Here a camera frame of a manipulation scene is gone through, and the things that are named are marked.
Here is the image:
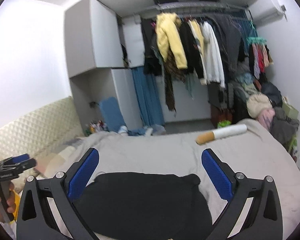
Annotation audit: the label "black garment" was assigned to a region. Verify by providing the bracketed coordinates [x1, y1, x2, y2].
[74, 172, 212, 239]

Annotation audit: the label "pile of clothes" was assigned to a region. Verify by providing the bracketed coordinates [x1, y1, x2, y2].
[228, 62, 300, 153]

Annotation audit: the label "person left hand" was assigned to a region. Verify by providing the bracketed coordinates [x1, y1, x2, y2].
[0, 182, 17, 223]

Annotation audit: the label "yellow cloth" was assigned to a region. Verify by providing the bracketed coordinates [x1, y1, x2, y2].
[9, 189, 22, 223]

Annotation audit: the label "cream quilted headboard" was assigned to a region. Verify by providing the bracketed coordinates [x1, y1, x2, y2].
[0, 96, 83, 160]

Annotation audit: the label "patchwork pillow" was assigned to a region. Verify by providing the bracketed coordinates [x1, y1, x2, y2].
[31, 137, 87, 179]

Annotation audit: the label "grey bed sheet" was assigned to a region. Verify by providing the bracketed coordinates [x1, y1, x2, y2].
[37, 119, 300, 238]

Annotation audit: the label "bottles on nightstand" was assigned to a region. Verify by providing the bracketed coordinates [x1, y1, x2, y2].
[89, 120, 109, 133]

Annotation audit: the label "blue chair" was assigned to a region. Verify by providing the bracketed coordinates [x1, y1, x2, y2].
[99, 97, 128, 134]

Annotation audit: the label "cigarette shaped pillow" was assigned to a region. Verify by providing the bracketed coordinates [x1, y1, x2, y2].
[196, 124, 248, 145]

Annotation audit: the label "green bag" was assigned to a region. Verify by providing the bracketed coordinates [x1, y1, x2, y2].
[217, 120, 231, 128]

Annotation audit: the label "cream beanie hat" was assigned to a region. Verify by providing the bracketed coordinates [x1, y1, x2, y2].
[247, 94, 272, 119]

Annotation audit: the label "grey tall wardrobe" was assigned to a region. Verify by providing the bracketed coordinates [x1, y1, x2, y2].
[64, 0, 142, 129]

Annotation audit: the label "blue curtain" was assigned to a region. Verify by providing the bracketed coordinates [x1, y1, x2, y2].
[132, 66, 165, 126]

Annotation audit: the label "white hanging garment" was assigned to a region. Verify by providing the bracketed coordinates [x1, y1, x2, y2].
[201, 21, 225, 88]

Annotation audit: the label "teal clip hanger with socks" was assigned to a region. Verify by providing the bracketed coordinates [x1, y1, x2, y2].
[246, 21, 274, 80]

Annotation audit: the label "black hanging coat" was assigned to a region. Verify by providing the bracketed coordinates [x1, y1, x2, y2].
[141, 18, 162, 76]

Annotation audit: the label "brown patterned scarf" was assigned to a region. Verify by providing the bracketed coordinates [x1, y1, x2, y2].
[164, 48, 186, 112]

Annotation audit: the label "yellow fleece jacket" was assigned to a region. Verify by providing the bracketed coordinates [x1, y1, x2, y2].
[155, 13, 187, 69]

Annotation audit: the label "white air conditioner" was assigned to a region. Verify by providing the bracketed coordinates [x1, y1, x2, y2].
[248, 0, 288, 28]

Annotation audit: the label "metal clothes rail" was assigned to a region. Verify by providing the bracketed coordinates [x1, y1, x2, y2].
[133, 2, 248, 16]

